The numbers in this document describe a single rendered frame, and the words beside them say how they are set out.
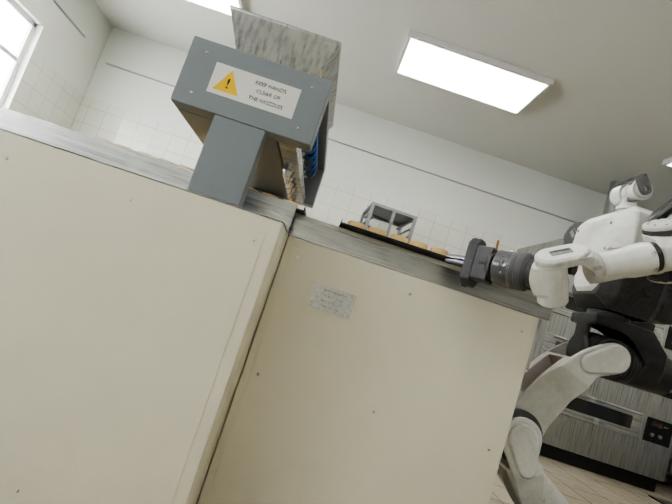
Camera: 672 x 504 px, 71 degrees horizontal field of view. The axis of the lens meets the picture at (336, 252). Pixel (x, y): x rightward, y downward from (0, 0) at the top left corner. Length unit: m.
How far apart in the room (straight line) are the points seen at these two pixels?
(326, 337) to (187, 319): 0.36
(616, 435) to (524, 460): 3.93
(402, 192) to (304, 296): 4.47
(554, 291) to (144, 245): 0.88
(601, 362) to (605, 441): 3.81
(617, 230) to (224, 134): 1.10
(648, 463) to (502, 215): 2.83
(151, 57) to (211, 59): 5.16
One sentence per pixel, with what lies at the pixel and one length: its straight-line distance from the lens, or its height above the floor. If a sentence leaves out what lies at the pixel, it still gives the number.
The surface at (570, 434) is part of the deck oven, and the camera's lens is 5.13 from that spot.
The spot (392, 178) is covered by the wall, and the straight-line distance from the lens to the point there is 5.63.
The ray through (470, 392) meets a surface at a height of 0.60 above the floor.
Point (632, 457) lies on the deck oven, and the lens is 5.49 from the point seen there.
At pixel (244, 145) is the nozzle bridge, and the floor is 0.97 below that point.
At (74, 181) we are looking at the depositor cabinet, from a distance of 1.17.
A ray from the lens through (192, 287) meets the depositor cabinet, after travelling 1.05.
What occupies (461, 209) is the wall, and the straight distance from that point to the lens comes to 5.75.
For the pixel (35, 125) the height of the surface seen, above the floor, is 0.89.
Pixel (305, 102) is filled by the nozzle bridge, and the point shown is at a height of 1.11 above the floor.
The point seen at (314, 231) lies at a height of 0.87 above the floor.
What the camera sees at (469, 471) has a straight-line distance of 1.34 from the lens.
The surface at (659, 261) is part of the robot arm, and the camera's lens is 1.18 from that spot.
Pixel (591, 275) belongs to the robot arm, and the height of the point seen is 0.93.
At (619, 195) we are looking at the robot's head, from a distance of 1.71.
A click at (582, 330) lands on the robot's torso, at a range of 1.58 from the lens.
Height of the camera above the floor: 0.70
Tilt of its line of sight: 6 degrees up
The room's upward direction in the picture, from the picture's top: 18 degrees clockwise
